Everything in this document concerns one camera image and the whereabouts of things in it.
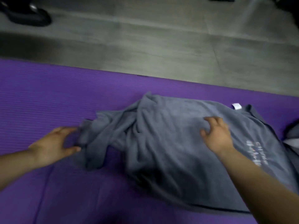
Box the person's left hand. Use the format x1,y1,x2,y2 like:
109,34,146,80
27,126,82,168

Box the person's right hand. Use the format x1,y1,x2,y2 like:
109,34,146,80
200,116,235,156

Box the dark grey tagged towel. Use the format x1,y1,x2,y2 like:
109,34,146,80
77,91,299,214

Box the person's right forearm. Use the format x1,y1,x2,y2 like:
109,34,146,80
219,147,299,224

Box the purple yoga mat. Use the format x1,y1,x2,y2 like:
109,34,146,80
0,58,299,224

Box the black equipment foot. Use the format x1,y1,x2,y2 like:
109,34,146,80
0,1,52,27

